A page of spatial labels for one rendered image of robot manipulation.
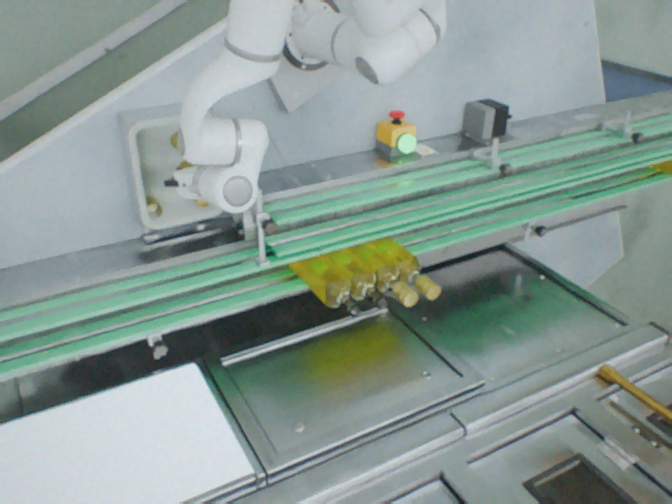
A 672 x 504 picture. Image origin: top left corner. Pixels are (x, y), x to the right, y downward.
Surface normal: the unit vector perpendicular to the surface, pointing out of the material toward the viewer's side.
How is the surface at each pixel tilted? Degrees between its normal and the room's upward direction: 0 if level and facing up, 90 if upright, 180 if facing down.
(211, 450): 90
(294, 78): 3
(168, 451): 90
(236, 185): 17
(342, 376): 90
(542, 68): 0
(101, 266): 90
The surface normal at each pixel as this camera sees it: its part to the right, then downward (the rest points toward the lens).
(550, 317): 0.00, -0.86
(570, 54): 0.49, 0.44
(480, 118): -0.87, 0.24
